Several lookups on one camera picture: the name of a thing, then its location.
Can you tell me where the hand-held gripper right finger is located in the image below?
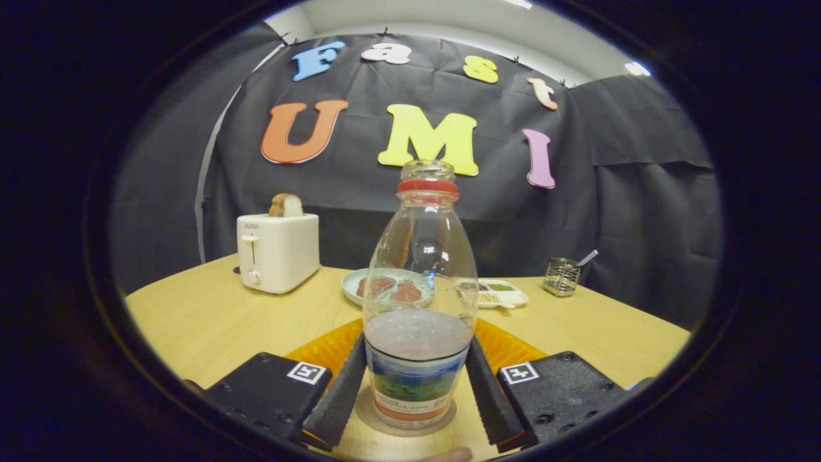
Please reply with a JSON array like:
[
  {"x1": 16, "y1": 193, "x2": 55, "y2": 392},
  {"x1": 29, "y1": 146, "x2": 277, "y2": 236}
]
[{"x1": 465, "y1": 319, "x2": 655, "y2": 450}]

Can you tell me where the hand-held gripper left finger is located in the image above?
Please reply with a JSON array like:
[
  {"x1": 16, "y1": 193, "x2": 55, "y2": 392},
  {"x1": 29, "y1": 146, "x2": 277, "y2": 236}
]
[{"x1": 186, "y1": 319, "x2": 368, "y2": 451}]

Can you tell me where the round brown coaster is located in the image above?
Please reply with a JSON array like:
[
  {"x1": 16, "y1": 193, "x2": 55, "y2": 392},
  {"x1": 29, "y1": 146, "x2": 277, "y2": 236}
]
[{"x1": 355, "y1": 385, "x2": 458, "y2": 438}]

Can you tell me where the clear plastic juice bottle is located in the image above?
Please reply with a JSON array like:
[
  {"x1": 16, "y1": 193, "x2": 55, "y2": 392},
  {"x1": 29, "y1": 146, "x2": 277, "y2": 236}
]
[{"x1": 362, "y1": 160, "x2": 480, "y2": 429}]

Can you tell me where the white divided condiment tray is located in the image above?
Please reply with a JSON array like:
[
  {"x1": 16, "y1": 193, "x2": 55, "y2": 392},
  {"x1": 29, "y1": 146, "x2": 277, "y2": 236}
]
[{"x1": 457, "y1": 278, "x2": 530, "y2": 310}]

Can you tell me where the pale green plate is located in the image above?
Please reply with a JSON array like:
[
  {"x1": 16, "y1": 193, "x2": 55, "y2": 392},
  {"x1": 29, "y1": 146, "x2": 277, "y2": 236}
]
[{"x1": 341, "y1": 268, "x2": 437, "y2": 307}]

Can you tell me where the brown meat piece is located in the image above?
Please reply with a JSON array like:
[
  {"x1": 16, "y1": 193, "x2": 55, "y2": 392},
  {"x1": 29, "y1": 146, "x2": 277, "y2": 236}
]
[
  {"x1": 356, "y1": 276, "x2": 397, "y2": 298},
  {"x1": 391, "y1": 281, "x2": 424, "y2": 304}
]

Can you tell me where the wooden table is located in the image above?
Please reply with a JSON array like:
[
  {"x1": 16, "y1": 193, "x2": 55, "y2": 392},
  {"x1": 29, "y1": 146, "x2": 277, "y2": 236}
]
[{"x1": 125, "y1": 253, "x2": 692, "y2": 462}]

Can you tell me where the white toaster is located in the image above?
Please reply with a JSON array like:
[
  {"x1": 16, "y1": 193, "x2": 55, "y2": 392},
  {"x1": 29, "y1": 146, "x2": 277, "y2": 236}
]
[{"x1": 236, "y1": 213, "x2": 321, "y2": 295}]

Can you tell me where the black backdrop cloth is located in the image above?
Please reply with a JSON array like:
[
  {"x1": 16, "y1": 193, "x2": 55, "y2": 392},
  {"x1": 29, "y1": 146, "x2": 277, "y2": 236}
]
[{"x1": 110, "y1": 22, "x2": 724, "y2": 331}]

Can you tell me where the wire mesh holder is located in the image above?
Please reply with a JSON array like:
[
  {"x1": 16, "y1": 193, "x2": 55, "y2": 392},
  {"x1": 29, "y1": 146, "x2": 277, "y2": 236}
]
[{"x1": 543, "y1": 257, "x2": 581, "y2": 298}]

